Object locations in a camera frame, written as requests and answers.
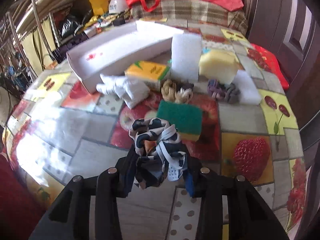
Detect brown door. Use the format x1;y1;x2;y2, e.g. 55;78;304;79
243;0;319;152

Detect white foam block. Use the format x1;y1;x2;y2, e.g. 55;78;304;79
171;33;202;82

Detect white cardboard tray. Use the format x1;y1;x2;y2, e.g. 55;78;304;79
66;21;184;94

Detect plaid blanket bundle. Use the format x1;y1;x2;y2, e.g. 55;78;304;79
131;0;248;35

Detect green yellow scrub sponge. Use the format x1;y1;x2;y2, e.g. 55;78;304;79
157;100;202;141

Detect white helmet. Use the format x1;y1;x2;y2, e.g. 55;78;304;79
108;0;129;14

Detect purple grey braided rope knot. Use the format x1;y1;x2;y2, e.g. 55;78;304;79
207;79;240;104

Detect small white sponge block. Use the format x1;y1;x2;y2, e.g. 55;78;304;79
233;70;262;105

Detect red snack package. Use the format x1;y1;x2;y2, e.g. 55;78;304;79
247;43;289;91

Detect white towel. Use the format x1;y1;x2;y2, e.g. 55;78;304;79
96;74;150;109

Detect black white patterned scrunchie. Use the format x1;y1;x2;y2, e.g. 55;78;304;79
129;118;188;189

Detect yellow curtain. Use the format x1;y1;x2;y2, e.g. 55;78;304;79
22;18;56;76

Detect pale yellow sponge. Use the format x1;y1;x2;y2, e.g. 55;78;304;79
199;49;242;84

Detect metal rack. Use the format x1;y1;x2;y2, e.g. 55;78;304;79
0;0;66;81

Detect black plastic bag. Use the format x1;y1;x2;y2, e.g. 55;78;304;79
59;14;82;39

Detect yellow tissue pack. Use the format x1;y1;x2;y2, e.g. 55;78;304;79
124;61;170;91

